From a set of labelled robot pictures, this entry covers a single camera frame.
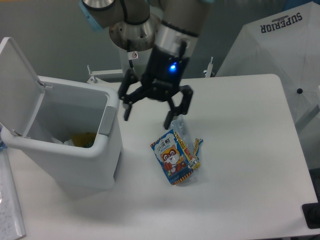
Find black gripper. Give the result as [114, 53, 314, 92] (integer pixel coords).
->
[117, 44, 195, 130]

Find white plastic trash can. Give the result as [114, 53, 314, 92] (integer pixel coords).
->
[0, 37, 123, 190]

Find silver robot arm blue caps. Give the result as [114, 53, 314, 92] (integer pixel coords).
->
[79, 0, 212, 128]

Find yellow trash inside can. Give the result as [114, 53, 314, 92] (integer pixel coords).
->
[71, 132, 97, 148]

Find white crumpled trash inside can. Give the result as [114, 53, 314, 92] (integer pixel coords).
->
[51, 137, 75, 147]

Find clear plastic bottle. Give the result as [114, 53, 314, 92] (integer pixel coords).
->
[170, 115, 199, 185]

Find blue cartoon snack packet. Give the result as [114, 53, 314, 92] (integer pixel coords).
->
[150, 129, 200, 185]

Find yellow orange snack wrapper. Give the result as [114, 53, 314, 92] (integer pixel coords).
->
[174, 132, 204, 170]

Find white umbrella with lettering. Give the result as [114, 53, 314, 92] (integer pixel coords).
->
[216, 1, 320, 123]

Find black device at table edge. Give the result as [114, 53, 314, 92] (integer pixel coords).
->
[302, 202, 320, 229]

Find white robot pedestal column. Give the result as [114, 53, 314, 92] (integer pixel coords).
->
[118, 48, 152, 81]

